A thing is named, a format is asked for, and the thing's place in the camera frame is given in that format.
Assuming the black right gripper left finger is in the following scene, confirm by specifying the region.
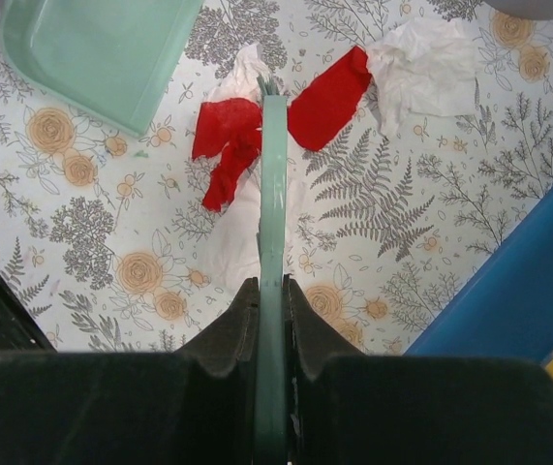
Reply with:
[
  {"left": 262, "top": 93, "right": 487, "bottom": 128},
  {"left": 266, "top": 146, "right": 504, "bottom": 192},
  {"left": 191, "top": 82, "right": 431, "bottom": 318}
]
[{"left": 0, "top": 278, "right": 259, "bottom": 464}]

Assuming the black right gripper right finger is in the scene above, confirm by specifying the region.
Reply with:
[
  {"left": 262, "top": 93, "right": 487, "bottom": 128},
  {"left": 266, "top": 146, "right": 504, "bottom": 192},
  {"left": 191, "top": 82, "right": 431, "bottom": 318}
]
[{"left": 283, "top": 278, "right": 553, "bottom": 464}]

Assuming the green hand brush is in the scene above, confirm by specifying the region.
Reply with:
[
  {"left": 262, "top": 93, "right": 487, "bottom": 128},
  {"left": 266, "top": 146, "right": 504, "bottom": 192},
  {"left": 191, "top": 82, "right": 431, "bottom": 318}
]
[{"left": 253, "top": 76, "right": 288, "bottom": 464}]

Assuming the green plastic dustpan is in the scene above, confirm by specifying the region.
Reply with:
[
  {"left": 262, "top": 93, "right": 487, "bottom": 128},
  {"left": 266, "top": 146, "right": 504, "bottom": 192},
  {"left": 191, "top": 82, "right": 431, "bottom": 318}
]
[{"left": 0, "top": 0, "right": 202, "bottom": 138}]

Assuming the white paper scrap front right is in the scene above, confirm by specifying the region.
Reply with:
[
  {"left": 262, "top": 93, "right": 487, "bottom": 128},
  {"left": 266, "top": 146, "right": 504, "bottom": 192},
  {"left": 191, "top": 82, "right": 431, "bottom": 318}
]
[{"left": 198, "top": 43, "right": 311, "bottom": 296}]

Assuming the blue shelf unit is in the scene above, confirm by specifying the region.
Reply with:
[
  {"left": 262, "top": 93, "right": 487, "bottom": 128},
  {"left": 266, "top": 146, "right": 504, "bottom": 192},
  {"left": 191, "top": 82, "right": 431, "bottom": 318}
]
[{"left": 406, "top": 187, "right": 553, "bottom": 376}]

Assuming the large red paper scrap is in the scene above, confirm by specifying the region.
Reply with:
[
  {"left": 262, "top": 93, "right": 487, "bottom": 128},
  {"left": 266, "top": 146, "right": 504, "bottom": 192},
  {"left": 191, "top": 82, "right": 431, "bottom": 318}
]
[{"left": 288, "top": 46, "right": 372, "bottom": 151}]

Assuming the white crumpled paper near bin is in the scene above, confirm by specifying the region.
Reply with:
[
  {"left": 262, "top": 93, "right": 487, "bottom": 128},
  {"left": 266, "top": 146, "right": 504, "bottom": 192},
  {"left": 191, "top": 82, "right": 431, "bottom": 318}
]
[{"left": 364, "top": 17, "right": 478, "bottom": 139}]

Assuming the grey plastic waste bin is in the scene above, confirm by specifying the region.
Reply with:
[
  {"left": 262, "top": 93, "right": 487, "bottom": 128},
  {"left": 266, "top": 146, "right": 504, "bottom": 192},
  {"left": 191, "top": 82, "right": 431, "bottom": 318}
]
[{"left": 484, "top": 0, "right": 553, "bottom": 20}]

